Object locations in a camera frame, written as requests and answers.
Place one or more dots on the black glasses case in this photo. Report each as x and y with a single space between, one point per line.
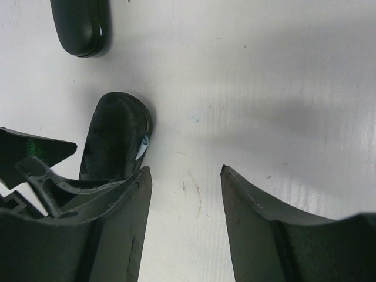
84 27
118 137

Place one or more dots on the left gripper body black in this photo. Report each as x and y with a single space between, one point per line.
22 199

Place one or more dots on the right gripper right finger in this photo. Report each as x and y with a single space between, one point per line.
271 240

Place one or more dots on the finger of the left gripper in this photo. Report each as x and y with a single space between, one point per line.
55 191
15 146

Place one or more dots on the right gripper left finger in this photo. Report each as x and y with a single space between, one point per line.
97 238

